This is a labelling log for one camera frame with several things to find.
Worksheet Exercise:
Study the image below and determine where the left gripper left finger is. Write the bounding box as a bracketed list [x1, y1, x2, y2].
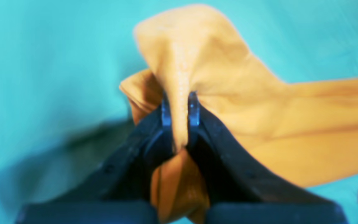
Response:
[15, 94, 173, 224]

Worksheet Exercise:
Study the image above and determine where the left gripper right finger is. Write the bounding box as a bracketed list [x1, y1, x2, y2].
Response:
[187, 92, 348, 224]

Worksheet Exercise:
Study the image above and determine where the orange T-shirt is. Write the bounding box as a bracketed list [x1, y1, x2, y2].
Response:
[120, 4, 358, 224]

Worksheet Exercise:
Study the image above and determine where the green table cloth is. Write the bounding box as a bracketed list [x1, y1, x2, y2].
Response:
[0, 0, 358, 224]

